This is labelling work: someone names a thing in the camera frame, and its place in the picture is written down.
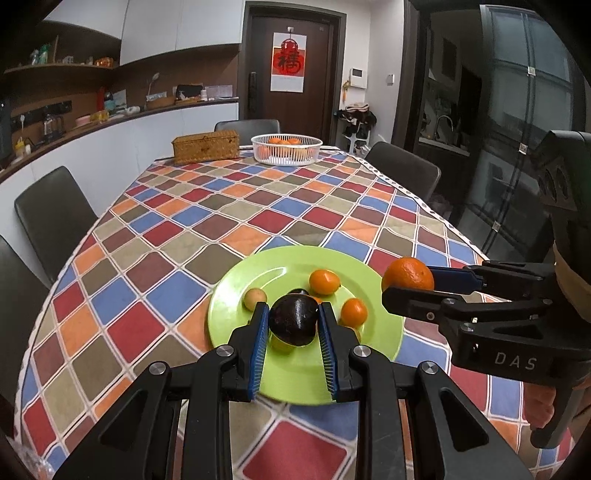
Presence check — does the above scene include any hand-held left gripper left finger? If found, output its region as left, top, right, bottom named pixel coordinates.
left=53, top=301, right=271, bottom=480

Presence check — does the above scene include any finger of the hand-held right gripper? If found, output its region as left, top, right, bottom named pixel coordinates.
left=381, top=285, right=555, bottom=329
left=431, top=261, right=557, bottom=296

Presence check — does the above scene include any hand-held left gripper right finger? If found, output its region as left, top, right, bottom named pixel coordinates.
left=318, top=302, right=536, bottom=480

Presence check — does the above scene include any green tomato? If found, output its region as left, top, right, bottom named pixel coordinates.
left=269, top=333, right=296, bottom=355

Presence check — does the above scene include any large orange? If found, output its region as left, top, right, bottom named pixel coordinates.
left=381, top=257, right=435, bottom=292

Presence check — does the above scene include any green plate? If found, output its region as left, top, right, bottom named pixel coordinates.
left=207, top=246, right=406, bottom=406

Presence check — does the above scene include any small orange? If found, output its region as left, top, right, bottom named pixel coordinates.
left=340, top=298, right=369, bottom=329
left=308, top=269, right=342, bottom=296

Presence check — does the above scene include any person's right hand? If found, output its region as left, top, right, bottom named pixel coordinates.
left=523, top=384, right=556, bottom=431

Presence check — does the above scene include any pale green round fruit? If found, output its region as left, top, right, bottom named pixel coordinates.
left=244, top=288, right=269, bottom=311

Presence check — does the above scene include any dark leather chair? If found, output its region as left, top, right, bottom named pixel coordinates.
left=0, top=235, right=51, bottom=416
left=14, top=166, right=99, bottom=287
left=365, top=141, right=441, bottom=204
left=214, top=119, right=281, bottom=145

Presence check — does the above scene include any checkered tablecloth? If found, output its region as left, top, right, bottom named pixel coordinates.
left=14, top=145, right=578, bottom=480

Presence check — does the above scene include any glass sliding door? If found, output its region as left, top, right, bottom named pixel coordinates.
left=462, top=4, right=578, bottom=264

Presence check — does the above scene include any white plastic basket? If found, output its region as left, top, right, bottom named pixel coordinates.
left=250, top=134, right=324, bottom=166

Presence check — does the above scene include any wicker box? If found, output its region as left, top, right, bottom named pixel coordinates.
left=172, top=130, right=241, bottom=166

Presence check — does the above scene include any white counter cabinet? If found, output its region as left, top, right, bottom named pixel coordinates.
left=0, top=98, right=241, bottom=222

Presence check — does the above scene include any clear plastic bag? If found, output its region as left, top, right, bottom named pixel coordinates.
left=9, top=443, right=56, bottom=480

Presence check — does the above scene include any dark wooden door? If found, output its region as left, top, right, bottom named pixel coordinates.
left=244, top=2, right=345, bottom=144

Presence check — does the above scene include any glass kettle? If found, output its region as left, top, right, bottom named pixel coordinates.
left=42, top=111, right=63, bottom=144

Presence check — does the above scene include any red and white wall calendar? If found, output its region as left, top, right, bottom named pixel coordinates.
left=270, top=31, right=307, bottom=93

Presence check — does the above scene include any white wall cabinet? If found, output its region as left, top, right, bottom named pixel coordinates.
left=44, top=0, right=243, bottom=68

